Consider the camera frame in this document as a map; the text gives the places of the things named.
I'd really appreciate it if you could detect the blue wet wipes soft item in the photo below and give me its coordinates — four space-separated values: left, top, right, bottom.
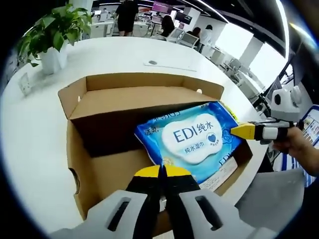
134 101 244 191

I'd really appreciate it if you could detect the small white cube on table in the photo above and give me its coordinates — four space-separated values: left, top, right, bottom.
17 73 32 97

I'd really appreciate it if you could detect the purple lit monitor screen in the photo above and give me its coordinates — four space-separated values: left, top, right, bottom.
153 0 173 15

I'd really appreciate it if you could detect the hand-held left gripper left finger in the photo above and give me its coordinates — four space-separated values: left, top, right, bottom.
49 165 163 239

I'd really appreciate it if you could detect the person's right hand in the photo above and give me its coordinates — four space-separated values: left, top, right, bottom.
273 125 312 162

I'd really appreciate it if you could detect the blue framed notice board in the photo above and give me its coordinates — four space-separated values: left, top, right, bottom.
299 105 319 149

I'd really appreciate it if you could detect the grey mesh office chair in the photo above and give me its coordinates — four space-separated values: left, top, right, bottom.
234 168 308 226

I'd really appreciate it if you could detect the white low cabinet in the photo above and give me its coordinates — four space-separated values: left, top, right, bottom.
91 20 116 39

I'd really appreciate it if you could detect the table cable port cover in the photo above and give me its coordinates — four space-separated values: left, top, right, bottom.
144 59 197 72

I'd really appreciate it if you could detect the white office chair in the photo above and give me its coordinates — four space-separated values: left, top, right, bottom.
181 32 200 47
229 59 244 73
171 27 185 42

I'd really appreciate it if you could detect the green plant in white pot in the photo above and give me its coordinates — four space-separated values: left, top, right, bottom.
18 3 93 75

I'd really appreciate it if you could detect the dark monitor screen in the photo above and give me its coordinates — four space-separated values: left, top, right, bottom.
175 11 192 23

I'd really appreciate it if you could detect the brown cardboard shoe box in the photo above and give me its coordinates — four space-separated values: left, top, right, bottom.
57 72 254 237

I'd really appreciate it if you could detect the long ceiling light strip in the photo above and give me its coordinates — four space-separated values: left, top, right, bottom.
275 0 290 59

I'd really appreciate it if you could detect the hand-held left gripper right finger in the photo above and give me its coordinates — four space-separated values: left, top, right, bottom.
162 165 277 239

